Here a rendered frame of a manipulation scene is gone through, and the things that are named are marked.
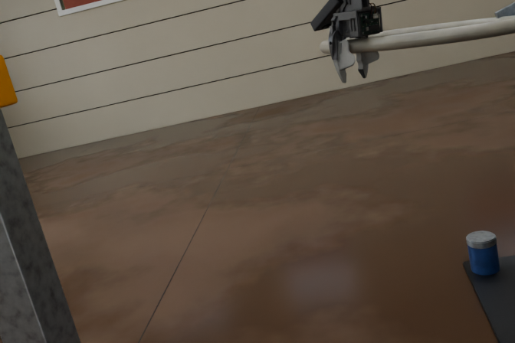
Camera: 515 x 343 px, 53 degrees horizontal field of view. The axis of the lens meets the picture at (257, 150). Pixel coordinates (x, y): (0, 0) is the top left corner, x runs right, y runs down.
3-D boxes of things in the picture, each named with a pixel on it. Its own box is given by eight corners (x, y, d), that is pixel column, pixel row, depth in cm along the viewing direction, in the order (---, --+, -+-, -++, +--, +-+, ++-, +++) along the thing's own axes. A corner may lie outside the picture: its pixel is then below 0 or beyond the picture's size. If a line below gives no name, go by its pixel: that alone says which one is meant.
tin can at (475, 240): (494, 260, 194) (490, 228, 191) (504, 272, 184) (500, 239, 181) (467, 265, 195) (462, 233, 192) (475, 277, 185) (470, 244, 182)
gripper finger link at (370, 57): (378, 78, 113) (368, 38, 110) (359, 78, 118) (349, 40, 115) (388, 73, 115) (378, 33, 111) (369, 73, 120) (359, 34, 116)
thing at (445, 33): (477, 28, 150) (476, 17, 150) (585, 24, 102) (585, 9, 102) (308, 51, 150) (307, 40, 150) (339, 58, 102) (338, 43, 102)
